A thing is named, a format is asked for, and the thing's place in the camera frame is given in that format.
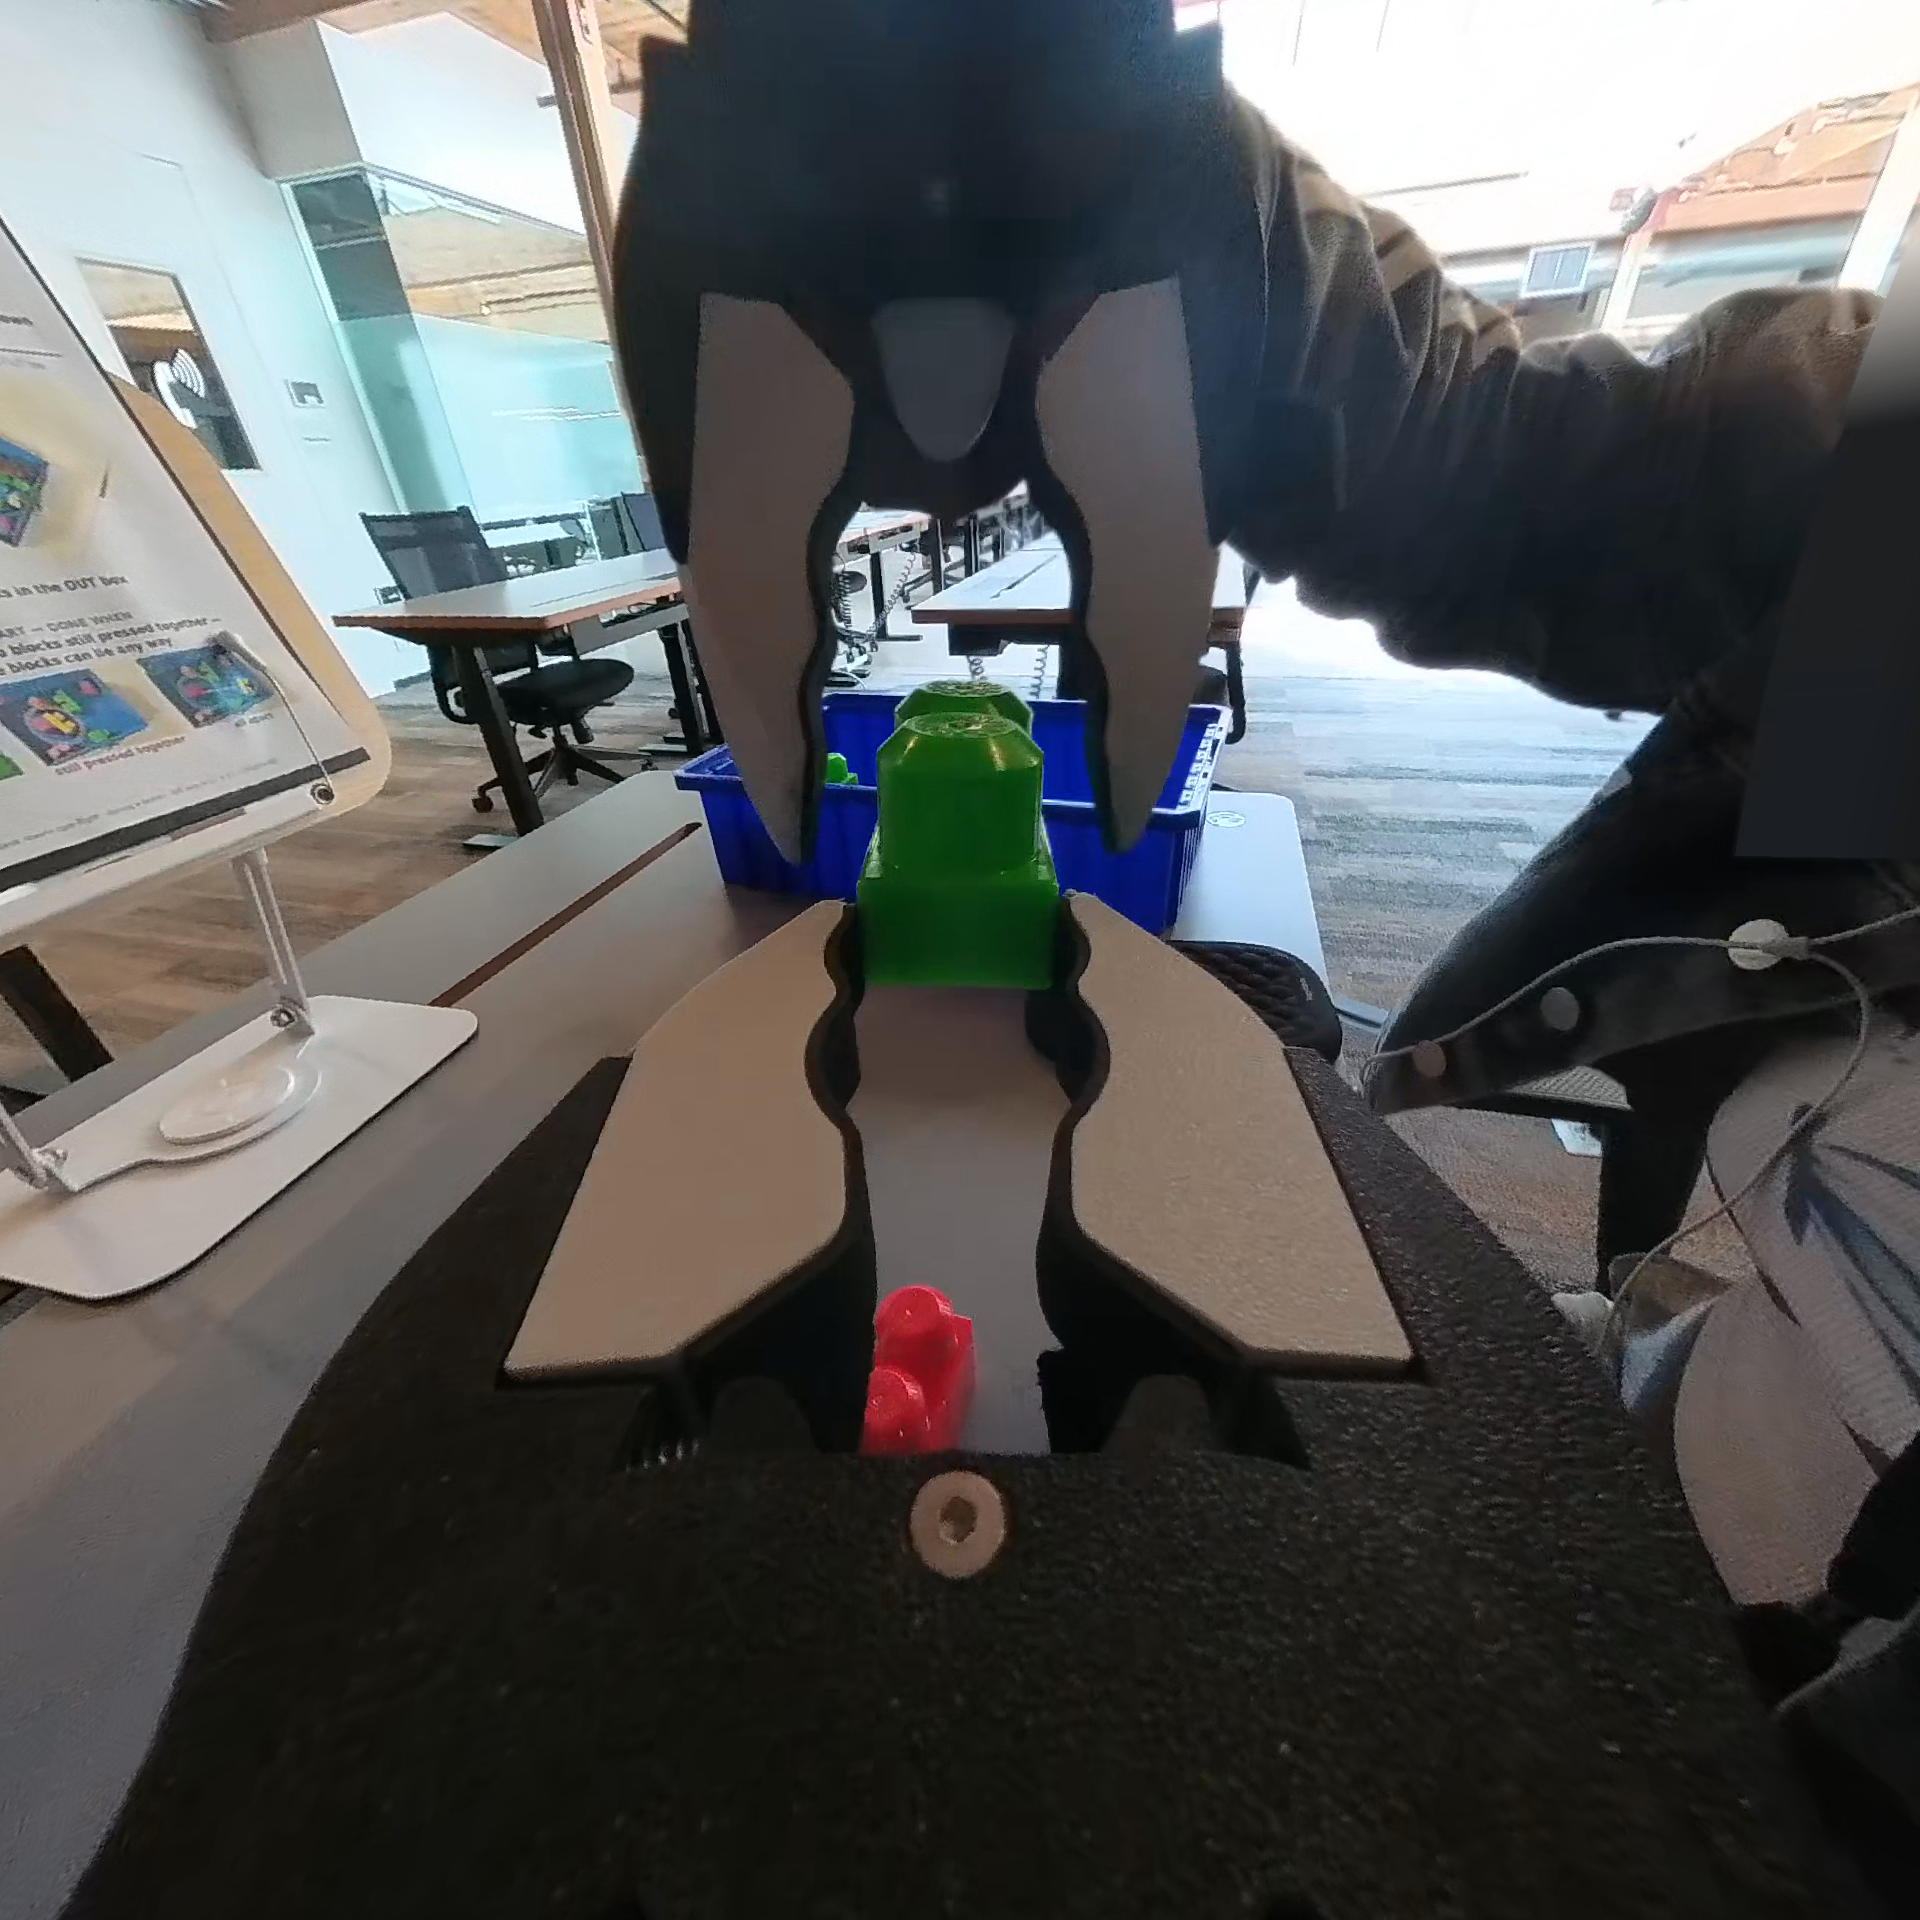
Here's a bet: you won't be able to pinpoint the white earphone cable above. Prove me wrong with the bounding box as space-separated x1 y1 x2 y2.
1413 908 1880 1325

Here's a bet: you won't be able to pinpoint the green building block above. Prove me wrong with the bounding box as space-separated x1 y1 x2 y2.
857 675 1069 997

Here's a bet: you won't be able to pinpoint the wooden office desk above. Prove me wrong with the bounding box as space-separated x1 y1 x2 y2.
912 540 1247 647
332 554 710 839

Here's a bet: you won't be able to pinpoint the black textured wrist rest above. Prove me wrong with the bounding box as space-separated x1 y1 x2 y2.
1184 940 1343 1069

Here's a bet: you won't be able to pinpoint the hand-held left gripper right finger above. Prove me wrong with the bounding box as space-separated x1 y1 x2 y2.
1040 897 1420 1383

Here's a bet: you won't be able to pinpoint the black office chair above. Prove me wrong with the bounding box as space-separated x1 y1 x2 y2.
360 503 639 814
1367 752 1920 1293

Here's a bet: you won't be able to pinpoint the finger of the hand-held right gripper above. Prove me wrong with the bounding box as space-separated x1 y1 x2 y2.
1031 277 1219 859
687 292 874 907

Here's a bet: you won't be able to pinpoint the red building block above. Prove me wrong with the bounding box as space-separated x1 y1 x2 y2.
864 1283 978 1458

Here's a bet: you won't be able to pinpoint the printed instruction sheet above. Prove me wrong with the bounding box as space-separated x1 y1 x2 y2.
0 268 332 875

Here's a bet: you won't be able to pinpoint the instruction sheet on stand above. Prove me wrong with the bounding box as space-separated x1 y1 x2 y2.
0 212 394 907

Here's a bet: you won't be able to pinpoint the blue plastic bin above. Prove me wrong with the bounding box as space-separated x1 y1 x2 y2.
675 688 1226 929

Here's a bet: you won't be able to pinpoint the person's leg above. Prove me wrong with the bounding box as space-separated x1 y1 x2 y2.
1667 1021 1920 1625

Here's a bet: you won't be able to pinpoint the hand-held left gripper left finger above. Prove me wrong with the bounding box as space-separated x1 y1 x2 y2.
501 897 877 1384

